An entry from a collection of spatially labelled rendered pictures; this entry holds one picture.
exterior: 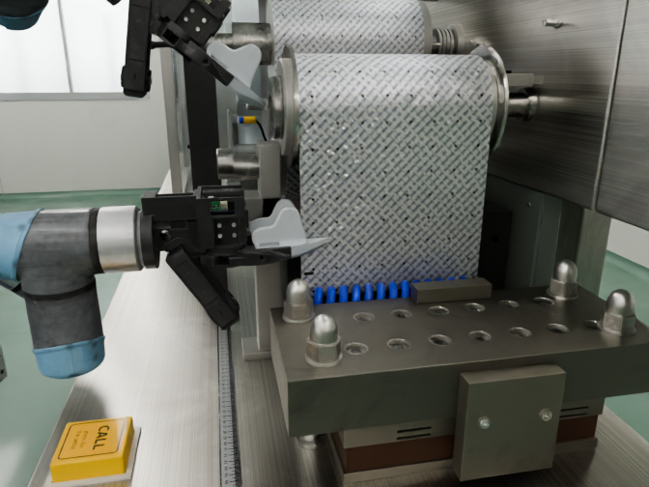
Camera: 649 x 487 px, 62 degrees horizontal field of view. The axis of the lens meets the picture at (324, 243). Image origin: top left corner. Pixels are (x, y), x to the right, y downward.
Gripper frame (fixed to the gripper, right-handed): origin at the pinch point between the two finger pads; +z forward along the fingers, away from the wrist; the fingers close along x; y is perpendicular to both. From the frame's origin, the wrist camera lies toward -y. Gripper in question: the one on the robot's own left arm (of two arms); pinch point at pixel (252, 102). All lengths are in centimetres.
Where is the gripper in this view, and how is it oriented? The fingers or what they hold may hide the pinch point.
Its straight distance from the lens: 69.9
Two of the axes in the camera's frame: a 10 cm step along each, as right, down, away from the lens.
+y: 6.2, -7.7, -1.1
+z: 7.6, 5.6, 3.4
